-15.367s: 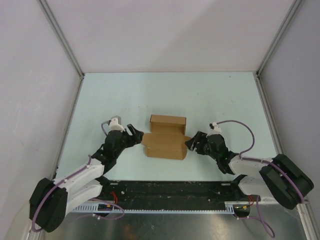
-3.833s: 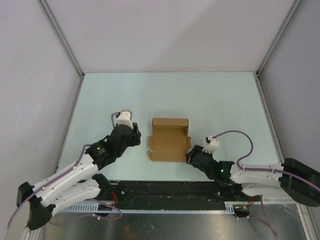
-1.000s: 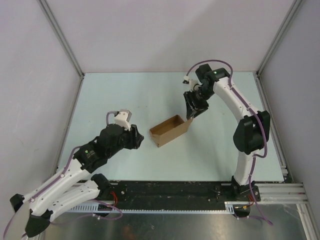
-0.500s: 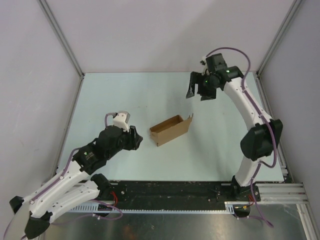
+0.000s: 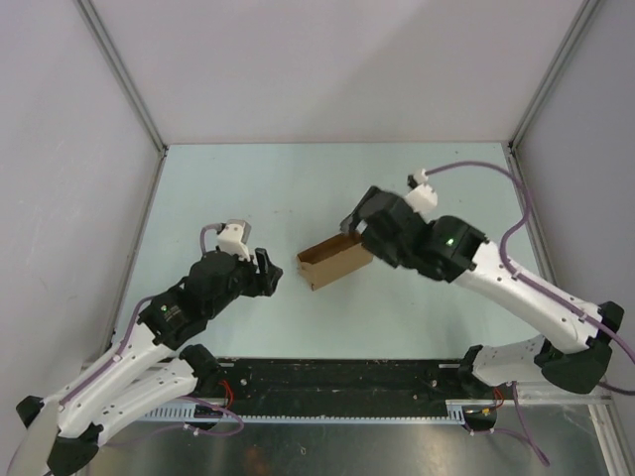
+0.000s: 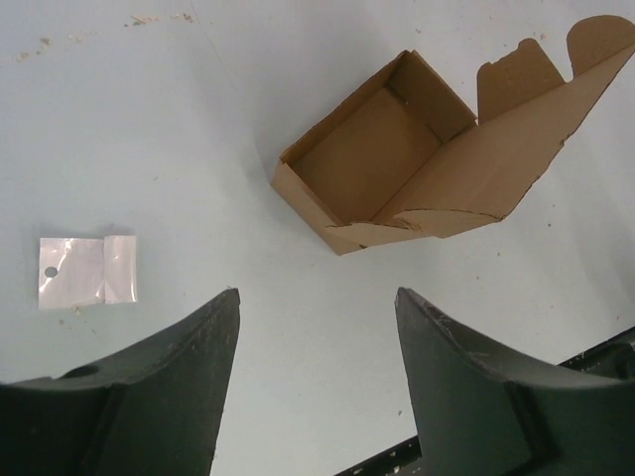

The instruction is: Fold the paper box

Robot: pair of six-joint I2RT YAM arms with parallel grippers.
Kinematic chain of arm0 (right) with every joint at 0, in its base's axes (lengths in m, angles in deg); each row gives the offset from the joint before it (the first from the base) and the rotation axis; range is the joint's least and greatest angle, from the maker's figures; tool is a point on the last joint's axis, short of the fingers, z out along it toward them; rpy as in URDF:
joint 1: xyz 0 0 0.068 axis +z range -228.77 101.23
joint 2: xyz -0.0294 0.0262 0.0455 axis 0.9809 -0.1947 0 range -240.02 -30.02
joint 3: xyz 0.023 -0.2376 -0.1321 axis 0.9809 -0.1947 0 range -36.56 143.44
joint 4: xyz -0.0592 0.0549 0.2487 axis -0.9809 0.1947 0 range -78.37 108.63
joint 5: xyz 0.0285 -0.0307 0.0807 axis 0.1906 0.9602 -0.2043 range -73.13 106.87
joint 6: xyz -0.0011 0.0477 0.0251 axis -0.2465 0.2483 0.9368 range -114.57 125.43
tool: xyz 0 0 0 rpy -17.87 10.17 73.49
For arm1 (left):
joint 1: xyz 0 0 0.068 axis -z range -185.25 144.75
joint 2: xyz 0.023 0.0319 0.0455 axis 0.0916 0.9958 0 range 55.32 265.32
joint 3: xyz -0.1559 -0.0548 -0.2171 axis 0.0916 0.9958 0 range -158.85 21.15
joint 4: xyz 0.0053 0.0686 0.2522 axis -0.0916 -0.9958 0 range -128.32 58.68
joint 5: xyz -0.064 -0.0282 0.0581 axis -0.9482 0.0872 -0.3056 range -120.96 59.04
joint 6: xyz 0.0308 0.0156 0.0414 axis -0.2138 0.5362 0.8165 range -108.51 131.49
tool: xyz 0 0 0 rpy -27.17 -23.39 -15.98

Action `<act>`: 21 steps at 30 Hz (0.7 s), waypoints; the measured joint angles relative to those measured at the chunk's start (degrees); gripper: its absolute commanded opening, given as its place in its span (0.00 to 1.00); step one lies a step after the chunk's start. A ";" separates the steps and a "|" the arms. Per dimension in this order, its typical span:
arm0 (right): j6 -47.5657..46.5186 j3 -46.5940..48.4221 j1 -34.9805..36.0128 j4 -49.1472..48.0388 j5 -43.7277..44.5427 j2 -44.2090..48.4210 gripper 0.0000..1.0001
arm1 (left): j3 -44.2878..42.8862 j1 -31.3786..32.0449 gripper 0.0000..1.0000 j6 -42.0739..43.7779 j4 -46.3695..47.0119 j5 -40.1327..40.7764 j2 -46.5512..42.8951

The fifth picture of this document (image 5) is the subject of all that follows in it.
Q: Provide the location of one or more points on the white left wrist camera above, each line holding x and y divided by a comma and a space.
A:
232, 239

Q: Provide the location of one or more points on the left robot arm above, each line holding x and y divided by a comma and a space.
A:
152, 364

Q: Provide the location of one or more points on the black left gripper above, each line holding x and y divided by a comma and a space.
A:
263, 282

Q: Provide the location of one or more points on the brown cardboard box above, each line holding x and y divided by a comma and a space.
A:
332, 259

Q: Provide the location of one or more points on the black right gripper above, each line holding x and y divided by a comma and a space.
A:
369, 239

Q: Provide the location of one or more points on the aluminium frame rail left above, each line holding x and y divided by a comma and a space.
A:
102, 38

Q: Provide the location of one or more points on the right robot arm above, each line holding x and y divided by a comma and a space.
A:
572, 350

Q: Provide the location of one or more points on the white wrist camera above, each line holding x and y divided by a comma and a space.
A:
232, 239
422, 197

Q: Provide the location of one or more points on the aluminium frame rail right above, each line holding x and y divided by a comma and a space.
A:
573, 37

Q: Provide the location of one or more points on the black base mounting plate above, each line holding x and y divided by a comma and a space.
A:
447, 379

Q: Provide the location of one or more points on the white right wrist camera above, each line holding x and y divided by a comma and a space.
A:
422, 197

